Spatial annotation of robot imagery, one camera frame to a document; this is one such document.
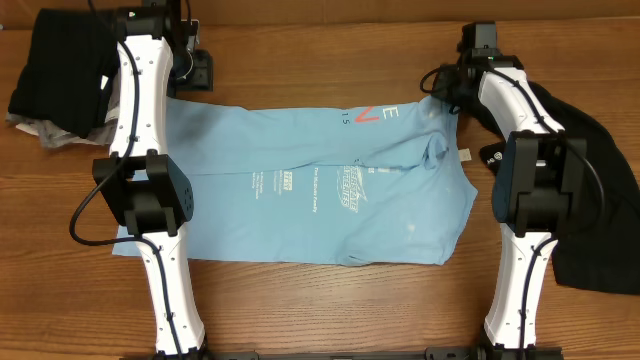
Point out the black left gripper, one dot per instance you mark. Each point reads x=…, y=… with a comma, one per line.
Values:
x=204, y=76

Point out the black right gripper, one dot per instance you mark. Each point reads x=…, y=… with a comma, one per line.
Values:
x=441, y=81

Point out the light blue printed t-shirt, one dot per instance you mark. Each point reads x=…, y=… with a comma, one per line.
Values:
x=378, y=184

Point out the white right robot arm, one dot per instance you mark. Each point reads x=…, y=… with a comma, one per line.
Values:
x=534, y=197

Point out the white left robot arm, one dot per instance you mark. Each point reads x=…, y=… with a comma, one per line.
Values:
x=146, y=191

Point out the black folded garment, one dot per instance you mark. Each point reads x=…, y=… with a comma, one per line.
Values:
x=68, y=78

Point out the grey folded garment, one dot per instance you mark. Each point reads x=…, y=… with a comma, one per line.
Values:
x=55, y=135

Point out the black garment on right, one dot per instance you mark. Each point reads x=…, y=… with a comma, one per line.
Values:
x=603, y=255

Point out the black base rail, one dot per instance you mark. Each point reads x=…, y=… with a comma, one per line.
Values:
x=431, y=353

